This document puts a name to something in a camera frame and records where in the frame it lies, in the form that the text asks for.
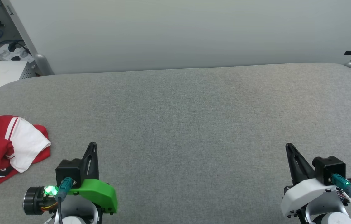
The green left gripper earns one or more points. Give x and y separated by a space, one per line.
97 193

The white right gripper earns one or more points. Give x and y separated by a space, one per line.
306 193

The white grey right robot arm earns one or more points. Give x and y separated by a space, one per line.
328 216

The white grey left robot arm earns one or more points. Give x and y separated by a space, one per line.
75 214

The white metal equipment box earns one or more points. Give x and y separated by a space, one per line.
4 74

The white power strip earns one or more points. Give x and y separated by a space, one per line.
10 53

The black power plug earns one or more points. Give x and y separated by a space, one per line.
12 46

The white partition panel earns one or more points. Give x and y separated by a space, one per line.
194 31

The aluminium frame post with foot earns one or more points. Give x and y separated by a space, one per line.
26 37

